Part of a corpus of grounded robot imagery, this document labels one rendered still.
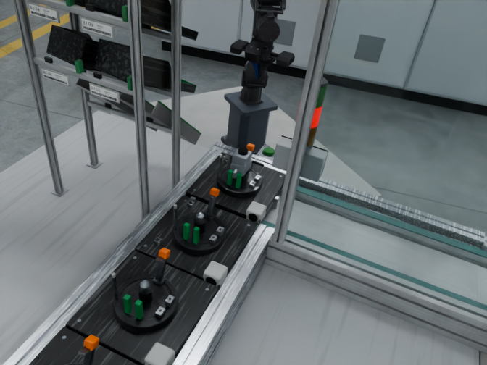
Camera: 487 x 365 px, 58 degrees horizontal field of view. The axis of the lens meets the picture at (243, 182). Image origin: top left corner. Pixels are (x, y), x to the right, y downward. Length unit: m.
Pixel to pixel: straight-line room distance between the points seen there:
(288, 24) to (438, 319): 3.36
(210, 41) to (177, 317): 3.69
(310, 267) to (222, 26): 3.43
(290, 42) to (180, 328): 3.54
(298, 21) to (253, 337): 3.42
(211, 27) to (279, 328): 3.60
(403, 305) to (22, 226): 1.07
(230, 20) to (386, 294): 3.49
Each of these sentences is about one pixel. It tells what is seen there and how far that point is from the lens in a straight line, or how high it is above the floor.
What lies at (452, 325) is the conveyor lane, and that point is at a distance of 1.25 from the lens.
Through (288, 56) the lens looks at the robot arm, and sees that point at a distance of 1.31.
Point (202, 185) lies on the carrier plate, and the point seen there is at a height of 0.97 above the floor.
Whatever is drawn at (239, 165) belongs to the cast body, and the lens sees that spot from 1.27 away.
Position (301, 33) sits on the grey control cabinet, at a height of 0.44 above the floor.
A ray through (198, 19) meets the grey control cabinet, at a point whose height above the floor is 0.39.
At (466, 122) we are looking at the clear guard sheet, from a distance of 0.92.
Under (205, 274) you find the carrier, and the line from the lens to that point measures 1.06.
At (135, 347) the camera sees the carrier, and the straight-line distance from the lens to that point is 0.98.
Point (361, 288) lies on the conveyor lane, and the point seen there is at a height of 0.91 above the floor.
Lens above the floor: 1.81
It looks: 38 degrees down
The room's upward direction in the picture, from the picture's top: 7 degrees clockwise
